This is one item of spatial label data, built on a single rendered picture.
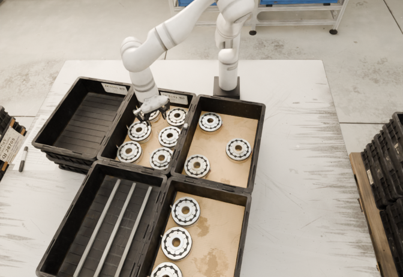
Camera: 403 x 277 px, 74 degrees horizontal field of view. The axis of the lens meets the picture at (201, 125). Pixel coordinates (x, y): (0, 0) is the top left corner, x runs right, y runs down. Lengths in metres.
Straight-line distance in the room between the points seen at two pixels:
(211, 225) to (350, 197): 0.60
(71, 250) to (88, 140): 0.46
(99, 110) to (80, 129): 0.13
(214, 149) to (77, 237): 0.60
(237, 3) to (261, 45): 2.19
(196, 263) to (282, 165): 0.57
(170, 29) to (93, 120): 0.73
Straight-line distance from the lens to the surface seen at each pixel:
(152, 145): 1.17
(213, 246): 0.99
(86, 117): 1.38
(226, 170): 1.08
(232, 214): 1.02
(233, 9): 0.74
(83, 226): 1.12
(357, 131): 2.41
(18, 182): 1.52
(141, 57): 0.76
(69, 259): 1.11
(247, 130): 1.18
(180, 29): 0.75
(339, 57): 2.95
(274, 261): 1.13
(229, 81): 1.31
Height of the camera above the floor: 1.80
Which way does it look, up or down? 55 degrees down
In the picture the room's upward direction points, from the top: 7 degrees counter-clockwise
